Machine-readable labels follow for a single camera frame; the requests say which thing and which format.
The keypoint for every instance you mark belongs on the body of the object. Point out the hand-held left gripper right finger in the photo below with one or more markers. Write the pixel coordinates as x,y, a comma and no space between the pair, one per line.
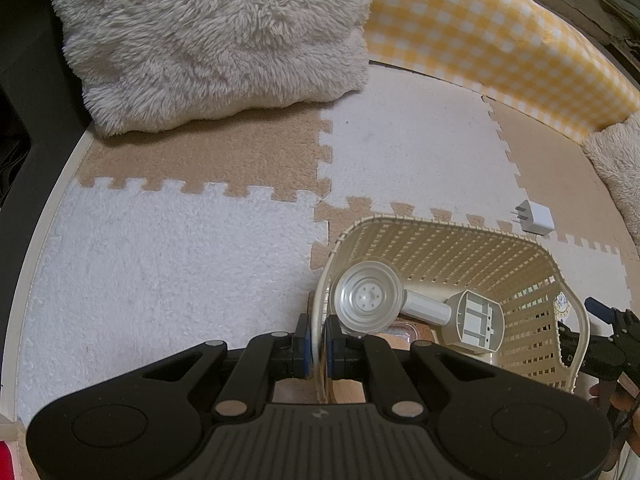
335,355

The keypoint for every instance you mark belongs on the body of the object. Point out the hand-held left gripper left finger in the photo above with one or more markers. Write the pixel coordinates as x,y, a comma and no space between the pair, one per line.
300,355

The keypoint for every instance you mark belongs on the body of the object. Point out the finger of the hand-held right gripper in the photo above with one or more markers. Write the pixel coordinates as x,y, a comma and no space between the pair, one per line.
600,355
600,310

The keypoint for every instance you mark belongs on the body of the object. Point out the small round labelled tin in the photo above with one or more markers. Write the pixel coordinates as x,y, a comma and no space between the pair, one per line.
562,305

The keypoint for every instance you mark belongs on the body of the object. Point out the white shower head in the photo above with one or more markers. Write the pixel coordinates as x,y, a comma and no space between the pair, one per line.
367,297

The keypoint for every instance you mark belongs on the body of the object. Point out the clear plastic container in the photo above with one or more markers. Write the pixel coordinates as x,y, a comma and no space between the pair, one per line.
402,334

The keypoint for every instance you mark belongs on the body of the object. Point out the round cork lid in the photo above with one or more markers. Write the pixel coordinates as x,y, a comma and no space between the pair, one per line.
426,332

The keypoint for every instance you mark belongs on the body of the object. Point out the white charger plug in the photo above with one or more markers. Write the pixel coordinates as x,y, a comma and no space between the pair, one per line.
537,220

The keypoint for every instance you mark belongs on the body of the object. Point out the cream plastic basket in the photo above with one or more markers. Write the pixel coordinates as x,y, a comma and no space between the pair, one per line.
450,255

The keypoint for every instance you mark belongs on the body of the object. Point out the person's right hand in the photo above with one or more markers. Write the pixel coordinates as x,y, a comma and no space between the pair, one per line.
612,399

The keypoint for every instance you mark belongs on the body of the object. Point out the white fluffy pillow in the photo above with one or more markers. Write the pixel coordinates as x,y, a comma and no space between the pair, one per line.
620,165

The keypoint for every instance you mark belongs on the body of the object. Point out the beige and white puzzle mat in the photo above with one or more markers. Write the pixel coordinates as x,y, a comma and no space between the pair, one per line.
175,260

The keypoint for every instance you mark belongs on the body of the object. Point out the cream mat border strip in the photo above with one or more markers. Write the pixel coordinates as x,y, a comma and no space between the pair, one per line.
22,310

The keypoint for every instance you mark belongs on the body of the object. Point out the yellow checked bumper cushion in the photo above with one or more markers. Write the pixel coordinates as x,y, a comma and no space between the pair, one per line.
500,45

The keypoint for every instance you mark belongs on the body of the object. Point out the dark cluttered shelf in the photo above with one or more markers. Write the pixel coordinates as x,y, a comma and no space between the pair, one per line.
620,0

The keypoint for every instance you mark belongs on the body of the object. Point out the red object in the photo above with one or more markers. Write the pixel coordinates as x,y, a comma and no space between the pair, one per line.
6,460

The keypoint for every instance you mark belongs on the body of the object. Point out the grey-white fluffy pillow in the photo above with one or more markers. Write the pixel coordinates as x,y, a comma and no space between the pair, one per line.
200,45

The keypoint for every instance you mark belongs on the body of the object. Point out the black furniture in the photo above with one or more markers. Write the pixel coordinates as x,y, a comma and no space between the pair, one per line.
30,85

